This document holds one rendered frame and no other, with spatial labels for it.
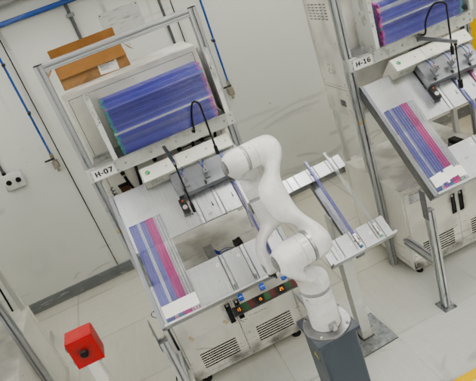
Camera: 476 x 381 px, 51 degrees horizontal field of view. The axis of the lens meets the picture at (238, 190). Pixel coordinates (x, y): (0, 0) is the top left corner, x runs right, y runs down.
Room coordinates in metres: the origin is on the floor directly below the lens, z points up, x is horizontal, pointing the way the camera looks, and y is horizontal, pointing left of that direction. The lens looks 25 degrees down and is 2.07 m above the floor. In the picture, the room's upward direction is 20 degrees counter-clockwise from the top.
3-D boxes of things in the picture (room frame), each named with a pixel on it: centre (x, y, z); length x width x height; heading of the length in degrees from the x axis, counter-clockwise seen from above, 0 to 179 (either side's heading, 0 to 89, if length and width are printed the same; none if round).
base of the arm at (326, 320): (1.50, -0.15, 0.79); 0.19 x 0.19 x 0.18
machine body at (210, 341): (2.50, 0.30, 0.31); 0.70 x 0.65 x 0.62; 100
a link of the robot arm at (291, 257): (1.49, -0.12, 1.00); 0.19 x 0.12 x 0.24; 107
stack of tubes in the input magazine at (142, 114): (2.39, 0.22, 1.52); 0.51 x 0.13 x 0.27; 100
